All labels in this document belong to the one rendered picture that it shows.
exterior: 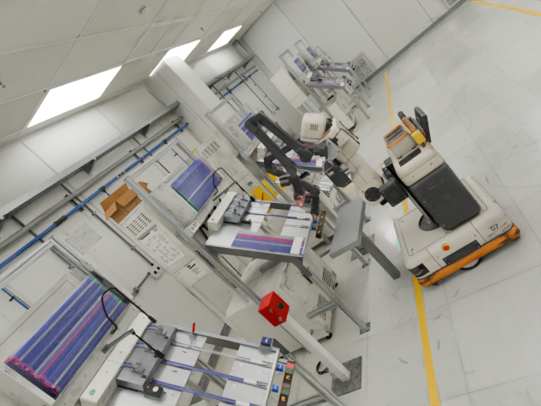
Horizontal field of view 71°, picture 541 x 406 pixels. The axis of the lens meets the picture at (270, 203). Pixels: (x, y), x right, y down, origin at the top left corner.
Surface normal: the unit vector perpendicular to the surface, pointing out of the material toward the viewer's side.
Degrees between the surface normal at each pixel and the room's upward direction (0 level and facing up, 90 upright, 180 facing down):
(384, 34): 90
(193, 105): 90
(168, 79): 90
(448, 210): 90
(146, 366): 47
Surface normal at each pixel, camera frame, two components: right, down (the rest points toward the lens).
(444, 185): -0.15, 0.43
